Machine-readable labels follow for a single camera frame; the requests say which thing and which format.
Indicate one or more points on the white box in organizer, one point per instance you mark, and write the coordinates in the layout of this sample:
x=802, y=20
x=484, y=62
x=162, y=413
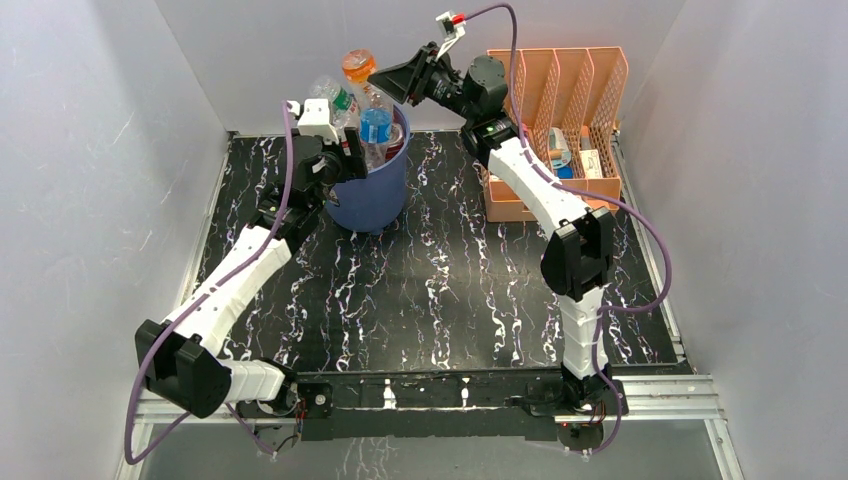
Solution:
x=591, y=164

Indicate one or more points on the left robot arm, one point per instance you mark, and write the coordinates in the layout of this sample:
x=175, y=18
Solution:
x=179, y=355

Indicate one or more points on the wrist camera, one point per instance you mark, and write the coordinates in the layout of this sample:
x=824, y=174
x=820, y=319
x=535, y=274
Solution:
x=452, y=27
x=315, y=117

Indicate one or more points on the blue capped tube in organizer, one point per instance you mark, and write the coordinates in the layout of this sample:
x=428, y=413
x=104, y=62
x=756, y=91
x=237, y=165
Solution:
x=559, y=153

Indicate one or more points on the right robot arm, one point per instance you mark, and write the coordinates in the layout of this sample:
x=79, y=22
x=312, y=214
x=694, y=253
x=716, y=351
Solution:
x=577, y=261

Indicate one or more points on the orange drink bottle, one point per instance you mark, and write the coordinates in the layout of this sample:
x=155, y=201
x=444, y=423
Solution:
x=358, y=65

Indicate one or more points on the orange plastic file organizer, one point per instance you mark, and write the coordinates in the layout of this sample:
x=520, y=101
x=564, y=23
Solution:
x=578, y=90

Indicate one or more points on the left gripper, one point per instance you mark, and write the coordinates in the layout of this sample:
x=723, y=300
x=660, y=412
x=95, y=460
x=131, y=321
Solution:
x=352, y=166

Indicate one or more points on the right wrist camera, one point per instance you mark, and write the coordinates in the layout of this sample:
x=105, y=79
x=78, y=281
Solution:
x=452, y=27

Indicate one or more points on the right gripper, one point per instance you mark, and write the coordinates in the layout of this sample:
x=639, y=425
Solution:
x=424, y=72

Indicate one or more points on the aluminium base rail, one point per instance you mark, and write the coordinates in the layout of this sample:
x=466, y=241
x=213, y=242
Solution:
x=454, y=425

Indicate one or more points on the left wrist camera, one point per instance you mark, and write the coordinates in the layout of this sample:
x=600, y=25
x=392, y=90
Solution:
x=315, y=117

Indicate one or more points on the blue plastic bin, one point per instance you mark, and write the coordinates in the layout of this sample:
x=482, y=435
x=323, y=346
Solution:
x=369, y=205

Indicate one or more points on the blue label water bottle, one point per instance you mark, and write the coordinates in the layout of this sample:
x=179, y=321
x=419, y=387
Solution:
x=375, y=135

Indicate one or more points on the green label clear bottle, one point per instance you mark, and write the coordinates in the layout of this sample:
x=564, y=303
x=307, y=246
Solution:
x=344, y=105

